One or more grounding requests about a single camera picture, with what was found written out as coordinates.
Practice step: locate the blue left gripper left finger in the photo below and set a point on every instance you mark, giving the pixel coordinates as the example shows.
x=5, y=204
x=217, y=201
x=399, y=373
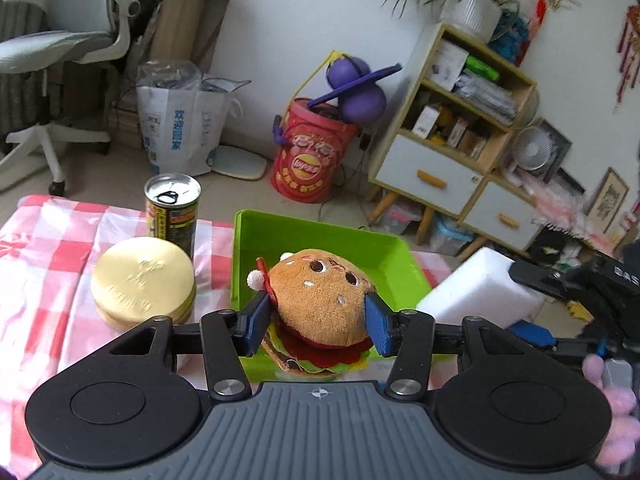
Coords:
x=251, y=325

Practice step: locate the purple bounce ball toy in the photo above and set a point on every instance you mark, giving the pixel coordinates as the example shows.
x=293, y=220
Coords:
x=360, y=100

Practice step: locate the wooden shelf cabinet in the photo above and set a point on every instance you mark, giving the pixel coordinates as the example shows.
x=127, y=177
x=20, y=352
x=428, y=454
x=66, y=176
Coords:
x=439, y=148

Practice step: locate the red chips barrel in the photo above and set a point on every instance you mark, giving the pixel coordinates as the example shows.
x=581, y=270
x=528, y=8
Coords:
x=312, y=144

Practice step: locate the burger plush toy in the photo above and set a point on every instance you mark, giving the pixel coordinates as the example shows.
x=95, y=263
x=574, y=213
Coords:
x=318, y=319

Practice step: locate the drink can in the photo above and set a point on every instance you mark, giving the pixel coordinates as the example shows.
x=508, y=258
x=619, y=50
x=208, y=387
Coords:
x=171, y=209

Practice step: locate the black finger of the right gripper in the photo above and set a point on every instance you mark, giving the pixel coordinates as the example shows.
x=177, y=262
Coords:
x=559, y=285

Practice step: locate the pink plush toy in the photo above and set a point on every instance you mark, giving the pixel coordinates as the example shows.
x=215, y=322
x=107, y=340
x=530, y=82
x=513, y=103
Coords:
x=623, y=435

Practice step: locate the white floor scale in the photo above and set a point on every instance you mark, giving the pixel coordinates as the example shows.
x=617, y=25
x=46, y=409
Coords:
x=233, y=162

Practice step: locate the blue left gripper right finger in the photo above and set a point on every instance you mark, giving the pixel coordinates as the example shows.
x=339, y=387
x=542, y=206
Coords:
x=382, y=325

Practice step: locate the framed picture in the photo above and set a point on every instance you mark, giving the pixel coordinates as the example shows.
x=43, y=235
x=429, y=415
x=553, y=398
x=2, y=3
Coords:
x=607, y=201

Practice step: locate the grey office chair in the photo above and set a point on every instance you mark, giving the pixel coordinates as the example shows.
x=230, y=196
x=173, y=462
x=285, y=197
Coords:
x=80, y=31

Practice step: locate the green plastic bin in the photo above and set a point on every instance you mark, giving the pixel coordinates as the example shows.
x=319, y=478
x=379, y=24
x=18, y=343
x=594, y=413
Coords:
x=397, y=274

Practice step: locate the small white desk fan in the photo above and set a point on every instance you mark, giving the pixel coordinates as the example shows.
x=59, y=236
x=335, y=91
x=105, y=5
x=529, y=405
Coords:
x=531, y=148

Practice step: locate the low drawer cabinet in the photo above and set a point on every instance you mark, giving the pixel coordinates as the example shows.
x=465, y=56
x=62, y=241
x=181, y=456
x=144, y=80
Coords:
x=503, y=214

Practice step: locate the gold lid snack jar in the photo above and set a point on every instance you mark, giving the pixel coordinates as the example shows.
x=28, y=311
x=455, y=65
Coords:
x=140, y=278

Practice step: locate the white paper shopping bag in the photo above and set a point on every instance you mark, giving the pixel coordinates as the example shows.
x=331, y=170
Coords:
x=182, y=112

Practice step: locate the pink checkered tablecloth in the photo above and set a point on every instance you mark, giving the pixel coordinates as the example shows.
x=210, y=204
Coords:
x=48, y=317

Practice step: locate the white foam sponge block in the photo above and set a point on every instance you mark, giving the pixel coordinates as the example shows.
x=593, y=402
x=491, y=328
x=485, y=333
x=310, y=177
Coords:
x=481, y=286

